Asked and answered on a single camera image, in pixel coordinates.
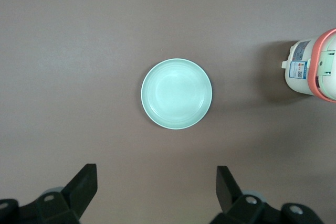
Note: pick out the pale green round plate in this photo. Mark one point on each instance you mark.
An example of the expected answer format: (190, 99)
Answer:
(176, 93)

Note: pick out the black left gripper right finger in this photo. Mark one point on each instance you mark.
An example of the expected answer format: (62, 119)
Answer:
(236, 200)

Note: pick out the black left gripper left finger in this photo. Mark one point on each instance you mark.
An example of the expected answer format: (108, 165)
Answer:
(68, 200)

